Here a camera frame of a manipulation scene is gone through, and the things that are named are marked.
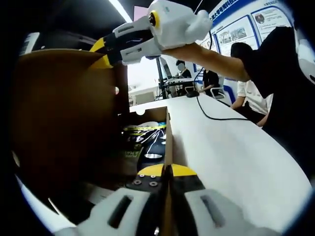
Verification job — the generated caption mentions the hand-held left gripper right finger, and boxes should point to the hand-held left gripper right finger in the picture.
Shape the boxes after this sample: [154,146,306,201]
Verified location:
[169,164,282,236]

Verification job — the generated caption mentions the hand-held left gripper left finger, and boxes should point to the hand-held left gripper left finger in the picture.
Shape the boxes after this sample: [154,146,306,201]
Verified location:
[53,165,166,236]

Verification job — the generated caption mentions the black green soft pouch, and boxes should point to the black green soft pouch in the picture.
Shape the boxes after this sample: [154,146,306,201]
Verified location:
[122,124,168,165]

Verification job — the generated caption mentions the brown cardboard shoe box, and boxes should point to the brown cardboard shoe box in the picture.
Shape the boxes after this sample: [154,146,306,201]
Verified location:
[9,48,174,236]

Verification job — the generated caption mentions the black equipment stand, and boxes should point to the black equipment stand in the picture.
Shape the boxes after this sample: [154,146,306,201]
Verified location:
[155,56,199,100]

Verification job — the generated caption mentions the white blue office chair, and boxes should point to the white blue office chair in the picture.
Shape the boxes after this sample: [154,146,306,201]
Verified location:
[211,87,231,105]

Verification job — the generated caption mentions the ceiling air conditioner vent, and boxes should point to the ceiling air conditioner vent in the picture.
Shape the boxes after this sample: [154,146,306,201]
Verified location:
[22,31,40,57]

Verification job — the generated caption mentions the person's black shirt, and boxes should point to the person's black shirt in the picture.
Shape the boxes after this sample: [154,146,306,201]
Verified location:
[242,26,315,179]

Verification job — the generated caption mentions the white worn device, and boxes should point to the white worn device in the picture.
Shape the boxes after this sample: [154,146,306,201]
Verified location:
[293,23,315,86]

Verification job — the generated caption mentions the pink wall screen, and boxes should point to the pink wall screen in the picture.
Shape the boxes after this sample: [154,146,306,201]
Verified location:
[132,4,151,22]

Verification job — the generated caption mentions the blue framed wall board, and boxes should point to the blue framed wall board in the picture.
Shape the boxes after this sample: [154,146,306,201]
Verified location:
[210,3,297,59]

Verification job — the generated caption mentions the black cable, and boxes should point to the black cable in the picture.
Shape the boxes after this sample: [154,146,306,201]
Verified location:
[195,94,250,121]

